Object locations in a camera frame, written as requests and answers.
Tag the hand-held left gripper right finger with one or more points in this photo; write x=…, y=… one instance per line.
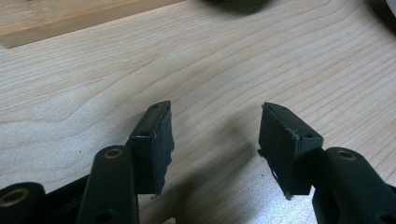
x=286, y=149

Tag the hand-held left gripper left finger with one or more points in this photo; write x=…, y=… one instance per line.
x=152, y=155

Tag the black leather shoe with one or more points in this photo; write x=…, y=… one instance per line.
x=236, y=3

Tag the wooden three-tier shoe rack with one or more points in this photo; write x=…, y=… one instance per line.
x=62, y=18

